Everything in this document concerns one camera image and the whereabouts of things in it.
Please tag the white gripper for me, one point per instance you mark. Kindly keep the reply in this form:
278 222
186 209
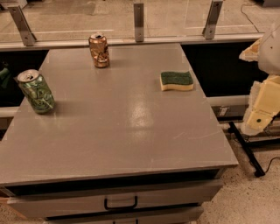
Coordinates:
270 55

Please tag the green soda can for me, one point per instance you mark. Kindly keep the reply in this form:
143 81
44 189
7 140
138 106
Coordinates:
35 89

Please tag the orange soda can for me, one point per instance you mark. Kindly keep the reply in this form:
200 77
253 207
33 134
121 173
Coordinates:
99 49

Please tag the green and yellow sponge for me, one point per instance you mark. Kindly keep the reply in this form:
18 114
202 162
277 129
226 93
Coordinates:
181 81

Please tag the black metal floor bar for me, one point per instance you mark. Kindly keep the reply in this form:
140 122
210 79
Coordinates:
259 172

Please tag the grey upper drawer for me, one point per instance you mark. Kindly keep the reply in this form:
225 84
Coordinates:
91 202

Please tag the grey drawer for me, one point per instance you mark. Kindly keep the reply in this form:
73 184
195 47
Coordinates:
175 215
91 202

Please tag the grey lower drawer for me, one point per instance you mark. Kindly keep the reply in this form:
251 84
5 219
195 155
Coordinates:
175 215

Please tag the metal railing beam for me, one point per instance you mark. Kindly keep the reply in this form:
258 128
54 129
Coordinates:
183 40

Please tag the right metal railing bracket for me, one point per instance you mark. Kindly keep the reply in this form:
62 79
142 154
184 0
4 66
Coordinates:
212 19

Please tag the metal railing bracket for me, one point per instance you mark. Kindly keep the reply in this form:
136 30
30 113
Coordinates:
212 19
24 29
139 22

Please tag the middle metal railing bracket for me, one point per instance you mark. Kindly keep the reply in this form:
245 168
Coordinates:
139 22

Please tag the black drawer handle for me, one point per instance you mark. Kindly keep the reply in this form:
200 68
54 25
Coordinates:
120 204

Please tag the left metal railing bracket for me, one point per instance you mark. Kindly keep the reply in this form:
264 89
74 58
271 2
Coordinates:
24 29

